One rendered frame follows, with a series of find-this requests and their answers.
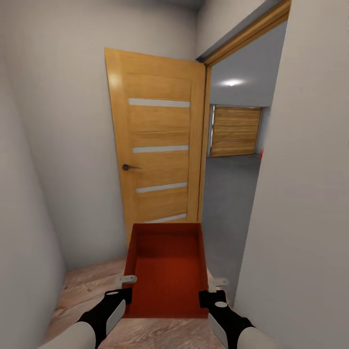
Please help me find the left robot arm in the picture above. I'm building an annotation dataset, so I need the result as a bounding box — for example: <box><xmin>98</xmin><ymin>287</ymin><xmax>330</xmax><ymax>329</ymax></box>
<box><xmin>39</xmin><ymin>275</ymin><xmax>137</xmax><ymax>349</ymax></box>

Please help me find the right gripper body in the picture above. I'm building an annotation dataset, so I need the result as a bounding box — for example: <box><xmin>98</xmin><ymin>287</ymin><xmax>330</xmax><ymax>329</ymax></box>
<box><xmin>199</xmin><ymin>290</ymin><xmax>228</xmax><ymax>308</ymax></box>

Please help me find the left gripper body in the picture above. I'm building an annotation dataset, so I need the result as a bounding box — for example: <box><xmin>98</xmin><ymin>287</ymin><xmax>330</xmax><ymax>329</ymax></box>
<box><xmin>117</xmin><ymin>288</ymin><xmax>133</xmax><ymax>304</ymax></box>

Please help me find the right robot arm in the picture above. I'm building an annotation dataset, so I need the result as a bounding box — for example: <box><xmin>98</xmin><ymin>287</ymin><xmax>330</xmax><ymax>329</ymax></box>
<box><xmin>199</xmin><ymin>279</ymin><xmax>293</xmax><ymax>349</ymax></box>

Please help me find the storage box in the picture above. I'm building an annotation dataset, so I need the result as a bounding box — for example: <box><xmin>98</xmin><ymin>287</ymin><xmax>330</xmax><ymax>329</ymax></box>
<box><xmin>122</xmin><ymin>223</ymin><xmax>209</xmax><ymax>318</ymax></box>

